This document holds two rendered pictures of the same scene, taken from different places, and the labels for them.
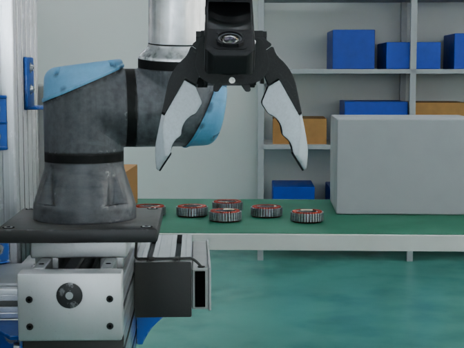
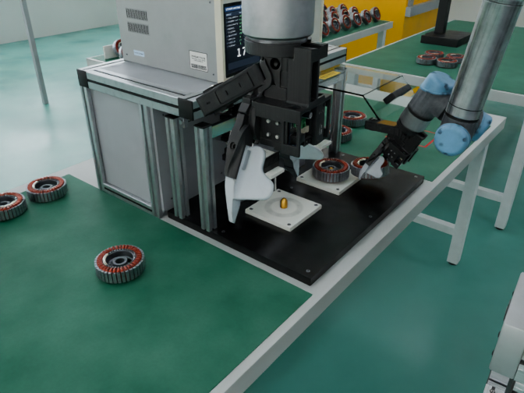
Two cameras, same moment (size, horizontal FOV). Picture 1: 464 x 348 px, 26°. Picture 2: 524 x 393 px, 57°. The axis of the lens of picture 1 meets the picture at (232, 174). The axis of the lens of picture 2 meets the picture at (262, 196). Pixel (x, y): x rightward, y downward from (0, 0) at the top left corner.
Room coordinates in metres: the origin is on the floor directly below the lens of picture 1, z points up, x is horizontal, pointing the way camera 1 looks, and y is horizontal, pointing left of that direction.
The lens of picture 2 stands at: (1.31, -0.44, 1.46)
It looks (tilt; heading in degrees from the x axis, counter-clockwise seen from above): 29 degrees down; 126
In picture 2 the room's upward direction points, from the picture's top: straight up
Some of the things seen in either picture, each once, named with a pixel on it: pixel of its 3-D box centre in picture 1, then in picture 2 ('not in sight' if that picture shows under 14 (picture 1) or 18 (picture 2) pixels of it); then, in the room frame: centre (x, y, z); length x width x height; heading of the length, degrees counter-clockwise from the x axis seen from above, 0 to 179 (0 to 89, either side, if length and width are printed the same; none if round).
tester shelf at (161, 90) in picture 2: not in sight; (222, 65); (0.37, 0.65, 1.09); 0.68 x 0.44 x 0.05; 88
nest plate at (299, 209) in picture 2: not in sight; (283, 208); (0.68, 0.52, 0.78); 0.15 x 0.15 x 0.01; 88
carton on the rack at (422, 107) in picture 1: (434, 121); not in sight; (6.88, -1.39, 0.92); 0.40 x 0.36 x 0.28; 178
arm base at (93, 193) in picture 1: (84, 184); not in sight; (1.48, 0.22, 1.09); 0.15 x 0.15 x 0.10
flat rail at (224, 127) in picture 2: not in sight; (282, 101); (0.59, 0.64, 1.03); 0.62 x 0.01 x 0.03; 88
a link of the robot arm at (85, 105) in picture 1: (88, 105); not in sight; (1.48, 0.21, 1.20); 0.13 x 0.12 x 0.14; 100
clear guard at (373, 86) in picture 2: not in sight; (348, 87); (0.69, 0.84, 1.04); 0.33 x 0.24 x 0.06; 178
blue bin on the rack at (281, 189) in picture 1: (292, 198); not in sight; (6.91, -0.42, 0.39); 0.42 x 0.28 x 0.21; 179
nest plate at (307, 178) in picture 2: not in sight; (330, 177); (0.69, 0.76, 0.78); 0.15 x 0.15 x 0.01; 88
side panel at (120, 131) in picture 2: not in sight; (124, 150); (0.27, 0.33, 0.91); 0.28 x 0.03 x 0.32; 178
